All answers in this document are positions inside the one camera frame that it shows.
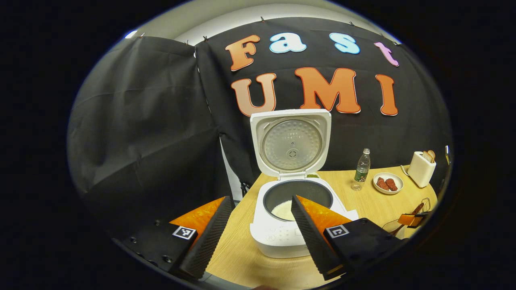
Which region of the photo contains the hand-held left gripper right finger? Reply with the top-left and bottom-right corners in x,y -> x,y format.
291,195 -> 408,281

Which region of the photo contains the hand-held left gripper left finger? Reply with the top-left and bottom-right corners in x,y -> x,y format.
120,196 -> 235,280

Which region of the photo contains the wire chopstick holder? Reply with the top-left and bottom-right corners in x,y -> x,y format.
382,197 -> 432,236

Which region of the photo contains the white rice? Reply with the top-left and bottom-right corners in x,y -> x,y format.
271,200 -> 297,221

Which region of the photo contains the white rice cooker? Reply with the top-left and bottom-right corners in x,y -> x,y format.
249,109 -> 359,259

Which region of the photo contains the white round plate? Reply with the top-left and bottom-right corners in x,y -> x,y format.
373,172 -> 404,195

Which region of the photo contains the white toaster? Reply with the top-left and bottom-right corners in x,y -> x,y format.
407,151 -> 437,188

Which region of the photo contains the clear plastic water bottle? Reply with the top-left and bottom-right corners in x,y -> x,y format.
352,148 -> 371,191

